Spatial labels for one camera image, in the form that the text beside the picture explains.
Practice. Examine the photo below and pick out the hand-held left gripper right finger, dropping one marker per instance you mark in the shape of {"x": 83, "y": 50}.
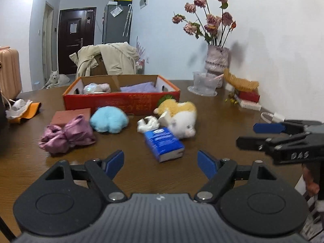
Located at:
{"x": 206, "y": 164}

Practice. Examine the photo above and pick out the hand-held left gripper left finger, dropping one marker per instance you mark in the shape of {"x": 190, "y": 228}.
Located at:
{"x": 115, "y": 163}

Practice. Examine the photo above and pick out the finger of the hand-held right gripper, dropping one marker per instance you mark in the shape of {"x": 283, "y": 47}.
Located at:
{"x": 268, "y": 127}
{"x": 250, "y": 143}

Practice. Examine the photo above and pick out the light blue plush toy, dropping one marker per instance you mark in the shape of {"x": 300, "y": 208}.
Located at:
{"x": 108, "y": 120}

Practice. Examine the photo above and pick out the white and yellow plush toy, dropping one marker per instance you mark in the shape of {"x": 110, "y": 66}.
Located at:
{"x": 182, "y": 121}

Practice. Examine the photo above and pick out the blue tissue pack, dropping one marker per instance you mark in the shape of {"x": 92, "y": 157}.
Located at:
{"x": 162, "y": 141}

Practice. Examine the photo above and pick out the red cardboard box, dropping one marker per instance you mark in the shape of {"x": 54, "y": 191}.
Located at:
{"x": 114, "y": 103}

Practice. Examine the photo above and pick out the brown sponge block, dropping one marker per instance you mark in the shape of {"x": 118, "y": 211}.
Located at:
{"x": 68, "y": 115}

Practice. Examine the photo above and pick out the iridescent white soft item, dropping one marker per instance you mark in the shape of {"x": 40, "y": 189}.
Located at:
{"x": 91, "y": 88}

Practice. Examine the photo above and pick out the person's right hand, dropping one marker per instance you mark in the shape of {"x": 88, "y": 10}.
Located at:
{"x": 312, "y": 187}

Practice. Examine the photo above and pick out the white charger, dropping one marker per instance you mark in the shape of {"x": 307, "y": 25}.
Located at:
{"x": 278, "y": 117}

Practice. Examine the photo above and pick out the flat white box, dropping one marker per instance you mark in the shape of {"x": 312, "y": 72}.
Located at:
{"x": 249, "y": 105}

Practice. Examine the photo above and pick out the small yellow wrapped candies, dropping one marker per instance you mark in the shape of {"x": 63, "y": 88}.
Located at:
{"x": 230, "y": 100}

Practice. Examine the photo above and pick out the brown paper liners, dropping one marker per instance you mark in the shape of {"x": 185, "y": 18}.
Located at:
{"x": 240, "y": 83}

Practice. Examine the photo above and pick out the clear plastic cup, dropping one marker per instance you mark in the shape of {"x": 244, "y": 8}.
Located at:
{"x": 202, "y": 83}

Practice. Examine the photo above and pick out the lilac towel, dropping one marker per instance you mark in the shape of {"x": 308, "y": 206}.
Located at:
{"x": 138, "y": 87}

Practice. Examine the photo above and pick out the pink ceramic vase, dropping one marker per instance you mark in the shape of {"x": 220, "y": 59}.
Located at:
{"x": 216, "y": 59}

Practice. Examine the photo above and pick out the orange cloth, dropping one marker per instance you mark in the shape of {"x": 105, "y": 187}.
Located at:
{"x": 30, "y": 110}

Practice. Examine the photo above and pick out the white dog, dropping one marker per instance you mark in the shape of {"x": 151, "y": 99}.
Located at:
{"x": 54, "y": 78}

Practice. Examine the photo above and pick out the beige coat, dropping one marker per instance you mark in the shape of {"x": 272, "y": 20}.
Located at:
{"x": 119, "y": 58}

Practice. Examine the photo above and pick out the white crumpled tissue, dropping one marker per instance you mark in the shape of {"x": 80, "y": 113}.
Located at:
{"x": 17, "y": 105}

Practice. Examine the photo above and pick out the dark brown door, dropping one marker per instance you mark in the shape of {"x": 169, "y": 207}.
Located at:
{"x": 81, "y": 48}

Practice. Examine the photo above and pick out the dried pink roses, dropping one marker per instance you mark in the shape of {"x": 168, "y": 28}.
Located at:
{"x": 210, "y": 20}

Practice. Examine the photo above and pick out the grey refrigerator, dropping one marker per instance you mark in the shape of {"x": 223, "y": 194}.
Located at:
{"x": 114, "y": 27}

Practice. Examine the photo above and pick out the paper notice on door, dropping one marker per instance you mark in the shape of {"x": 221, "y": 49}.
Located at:
{"x": 73, "y": 27}

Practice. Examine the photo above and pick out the pink suitcase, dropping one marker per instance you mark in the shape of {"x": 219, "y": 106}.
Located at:
{"x": 8, "y": 68}

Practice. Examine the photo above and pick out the white folded umbrella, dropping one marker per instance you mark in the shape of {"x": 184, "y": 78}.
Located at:
{"x": 127, "y": 20}

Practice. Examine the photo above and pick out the clear bag on refrigerator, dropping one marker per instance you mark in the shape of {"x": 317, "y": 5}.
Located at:
{"x": 116, "y": 11}

